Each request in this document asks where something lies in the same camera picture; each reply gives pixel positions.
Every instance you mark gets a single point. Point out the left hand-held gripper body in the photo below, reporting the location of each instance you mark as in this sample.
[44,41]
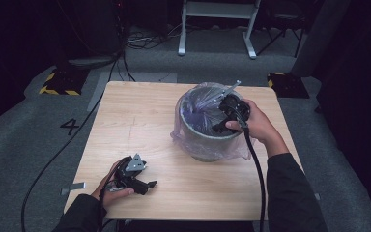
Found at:
[135,164]

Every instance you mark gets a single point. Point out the black tripod stand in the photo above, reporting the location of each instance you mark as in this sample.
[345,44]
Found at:
[286,21]

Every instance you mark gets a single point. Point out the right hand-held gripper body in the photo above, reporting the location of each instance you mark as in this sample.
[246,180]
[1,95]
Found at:
[233,108]

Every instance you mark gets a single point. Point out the grey metal table bracket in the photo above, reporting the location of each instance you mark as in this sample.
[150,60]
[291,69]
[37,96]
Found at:
[75,186]
[317,196]

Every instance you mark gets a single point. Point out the person's right hand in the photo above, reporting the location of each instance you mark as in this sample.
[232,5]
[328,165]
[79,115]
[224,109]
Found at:
[261,125]

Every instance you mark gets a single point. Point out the purple plastic bag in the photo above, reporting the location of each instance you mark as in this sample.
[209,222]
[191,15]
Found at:
[203,111]

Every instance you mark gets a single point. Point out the person's left hand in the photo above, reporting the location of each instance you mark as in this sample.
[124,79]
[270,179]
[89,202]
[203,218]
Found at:
[112,196]

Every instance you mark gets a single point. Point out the white metal stand frame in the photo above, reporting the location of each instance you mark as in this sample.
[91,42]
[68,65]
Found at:
[219,9]

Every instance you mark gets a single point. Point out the dark equipment rack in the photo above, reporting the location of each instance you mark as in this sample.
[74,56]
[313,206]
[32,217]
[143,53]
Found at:
[96,29]

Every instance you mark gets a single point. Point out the black yellow striped base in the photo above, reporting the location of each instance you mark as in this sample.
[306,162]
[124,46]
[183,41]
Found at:
[288,85]
[62,82]

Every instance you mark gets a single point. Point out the grey pillar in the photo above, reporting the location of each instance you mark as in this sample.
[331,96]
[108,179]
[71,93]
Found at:
[319,38]

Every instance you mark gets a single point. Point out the green plastic trash bin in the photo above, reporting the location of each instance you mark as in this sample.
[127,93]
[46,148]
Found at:
[203,151]

